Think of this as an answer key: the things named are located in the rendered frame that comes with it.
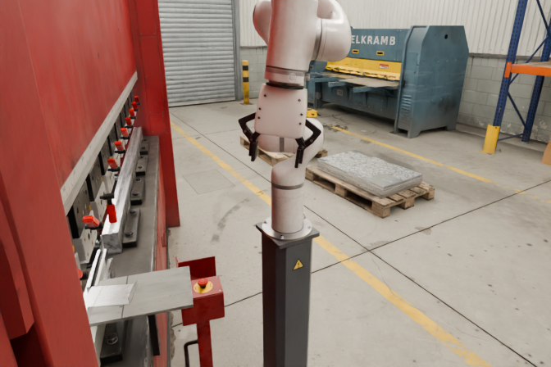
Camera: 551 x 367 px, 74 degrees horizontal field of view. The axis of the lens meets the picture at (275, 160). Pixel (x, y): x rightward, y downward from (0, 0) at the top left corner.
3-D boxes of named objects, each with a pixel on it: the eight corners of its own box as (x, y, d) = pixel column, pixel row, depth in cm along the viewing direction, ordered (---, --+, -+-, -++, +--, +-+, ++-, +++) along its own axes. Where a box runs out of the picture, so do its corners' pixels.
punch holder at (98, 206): (100, 226, 106) (90, 173, 100) (67, 230, 104) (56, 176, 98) (107, 203, 119) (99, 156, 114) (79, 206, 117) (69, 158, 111)
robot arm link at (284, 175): (271, 176, 139) (271, 114, 130) (321, 176, 138) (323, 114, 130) (270, 189, 127) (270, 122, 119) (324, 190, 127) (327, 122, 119)
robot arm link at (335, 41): (333, 6, 92) (346, 74, 71) (270, -2, 91) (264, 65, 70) (342, -31, 86) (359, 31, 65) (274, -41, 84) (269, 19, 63)
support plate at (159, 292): (193, 306, 101) (193, 304, 101) (88, 327, 94) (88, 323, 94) (189, 268, 117) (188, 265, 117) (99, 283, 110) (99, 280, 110)
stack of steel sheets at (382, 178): (422, 184, 389) (424, 174, 385) (382, 199, 357) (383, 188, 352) (353, 158, 468) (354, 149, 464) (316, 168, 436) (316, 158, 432)
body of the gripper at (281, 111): (311, 81, 75) (303, 134, 78) (262, 74, 76) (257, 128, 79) (311, 83, 68) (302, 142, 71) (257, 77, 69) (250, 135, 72)
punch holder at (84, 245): (87, 267, 88) (75, 205, 82) (47, 273, 85) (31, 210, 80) (97, 234, 101) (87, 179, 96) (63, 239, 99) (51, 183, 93)
